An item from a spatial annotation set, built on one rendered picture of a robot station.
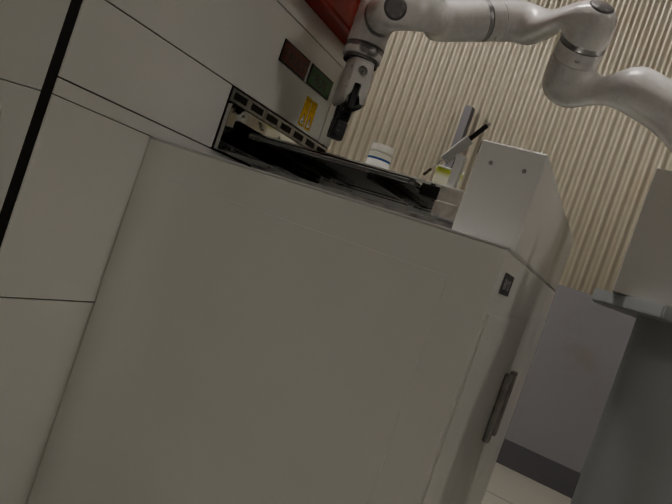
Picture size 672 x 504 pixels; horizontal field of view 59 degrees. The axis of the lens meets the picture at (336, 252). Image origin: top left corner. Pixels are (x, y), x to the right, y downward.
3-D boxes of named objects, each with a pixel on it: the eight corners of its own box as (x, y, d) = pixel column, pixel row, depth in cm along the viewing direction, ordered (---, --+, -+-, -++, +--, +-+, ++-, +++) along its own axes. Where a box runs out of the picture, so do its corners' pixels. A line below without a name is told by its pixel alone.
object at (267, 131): (210, 147, 117) (226, 101, 116) (309, 193, 157) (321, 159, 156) (217, 149, 116) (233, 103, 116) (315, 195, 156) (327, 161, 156)
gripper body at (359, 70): (385, 59, 123) (367, 111, 124) (369, 68, 133) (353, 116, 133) (352, 45, 121) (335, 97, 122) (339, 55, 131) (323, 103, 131)
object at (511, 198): (449, 231, 85) (482, 138, 84) (504, 268, 135) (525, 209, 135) (514, 252, 81) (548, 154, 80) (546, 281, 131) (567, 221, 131)
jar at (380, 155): (358, 171, 174) (368, 140, 173) (366, 176, 180) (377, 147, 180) (379, 177, 171) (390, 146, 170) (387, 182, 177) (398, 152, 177)
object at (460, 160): (430, 182, 146) (448, 130, 145) (434, 185, 149) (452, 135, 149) (454, 188, 143) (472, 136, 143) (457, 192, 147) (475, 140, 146)
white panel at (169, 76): (41, 90, 84) (131, -181, 83) (301, 202, 158) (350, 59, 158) (55, 94, 83) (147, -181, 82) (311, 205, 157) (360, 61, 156)
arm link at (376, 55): (389, 51, 124) (385, 65, 124) (376, 59, 132) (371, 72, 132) (353, 35, 122) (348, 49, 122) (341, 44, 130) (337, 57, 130)
